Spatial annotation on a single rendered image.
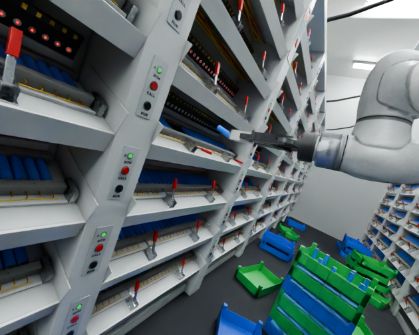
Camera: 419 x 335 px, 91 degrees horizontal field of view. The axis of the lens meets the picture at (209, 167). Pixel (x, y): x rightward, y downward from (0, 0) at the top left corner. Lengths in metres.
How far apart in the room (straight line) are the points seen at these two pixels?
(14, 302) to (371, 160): 0.76
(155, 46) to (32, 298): 0.56
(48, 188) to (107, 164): 0.12
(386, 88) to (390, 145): 0.12
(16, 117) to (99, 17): 0.19
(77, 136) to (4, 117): 0.10
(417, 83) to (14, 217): 0.75
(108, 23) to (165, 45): 0.12
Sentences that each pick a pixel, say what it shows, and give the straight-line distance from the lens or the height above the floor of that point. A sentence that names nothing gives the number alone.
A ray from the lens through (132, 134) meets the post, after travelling 0.47.
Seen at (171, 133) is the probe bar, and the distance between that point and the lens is 0.61.
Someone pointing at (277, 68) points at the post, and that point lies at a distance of 1.12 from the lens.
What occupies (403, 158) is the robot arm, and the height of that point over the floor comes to 0.89.
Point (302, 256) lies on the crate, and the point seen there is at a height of 0.43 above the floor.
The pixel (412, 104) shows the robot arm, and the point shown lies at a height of 0.99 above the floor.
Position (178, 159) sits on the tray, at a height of 0.70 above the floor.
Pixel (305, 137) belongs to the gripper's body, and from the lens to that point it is 0.57.
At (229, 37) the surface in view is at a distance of 0.70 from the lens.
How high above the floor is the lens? 0.78
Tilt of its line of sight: 6 degrees down
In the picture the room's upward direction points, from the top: 21 degrees clockwise
